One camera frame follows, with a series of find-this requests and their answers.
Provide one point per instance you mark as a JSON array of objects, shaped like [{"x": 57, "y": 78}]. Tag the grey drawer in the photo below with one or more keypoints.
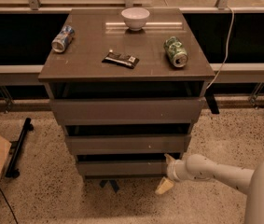
[
  {"x": 126, "y": 111},
  {"x": 130, "y": 144},
  {"x": 117, "y": 168}
]

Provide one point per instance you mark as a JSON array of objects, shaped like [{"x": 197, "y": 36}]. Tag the white ceramic bowl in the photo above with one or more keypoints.
[{"x": 135, "y": 17}]

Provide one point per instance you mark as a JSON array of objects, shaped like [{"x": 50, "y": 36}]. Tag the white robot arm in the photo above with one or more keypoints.
[{"x": 197, "y": 167}]

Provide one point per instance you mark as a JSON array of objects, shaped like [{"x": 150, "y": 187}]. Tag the grey window railing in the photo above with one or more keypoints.
[{"x": 16, "y": 75}]

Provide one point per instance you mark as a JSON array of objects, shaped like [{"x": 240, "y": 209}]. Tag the black metal stand base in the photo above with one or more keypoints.
[{"x": 15, "y": 151}]

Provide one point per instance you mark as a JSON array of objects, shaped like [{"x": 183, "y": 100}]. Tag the grey bottom drawer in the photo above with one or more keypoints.
[{"x": 117, "y": 168}]

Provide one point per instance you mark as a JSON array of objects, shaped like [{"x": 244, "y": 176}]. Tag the grey middle drawer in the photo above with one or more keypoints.
[{"x": 130, "y": 144}]

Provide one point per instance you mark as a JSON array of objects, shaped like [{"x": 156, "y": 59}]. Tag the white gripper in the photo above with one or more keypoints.
[{"x": 172, "y": 171}]

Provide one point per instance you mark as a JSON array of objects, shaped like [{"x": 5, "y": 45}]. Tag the grey drawer cabinet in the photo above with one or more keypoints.
[{"x": 80, "y": 74}]

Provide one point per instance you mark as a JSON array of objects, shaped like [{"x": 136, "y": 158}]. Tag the green soda can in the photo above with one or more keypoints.
[{"x": 176, "y": 52}]

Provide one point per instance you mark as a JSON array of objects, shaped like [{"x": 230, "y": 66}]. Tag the blue crushed soda can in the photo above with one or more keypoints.
[{"x": 63, "y": 39}]

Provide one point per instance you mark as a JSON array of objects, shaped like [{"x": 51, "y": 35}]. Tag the grey top drawer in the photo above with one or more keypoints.
[{"x": 126, "y": 111}]

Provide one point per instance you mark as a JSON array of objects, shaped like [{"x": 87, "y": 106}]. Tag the blue tape cross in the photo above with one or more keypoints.
[{"x": 113, "y": 184}]

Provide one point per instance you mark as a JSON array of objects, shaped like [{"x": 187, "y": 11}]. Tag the black snack bar wrapper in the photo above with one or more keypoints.
[{"x": 127, "y": 61}]

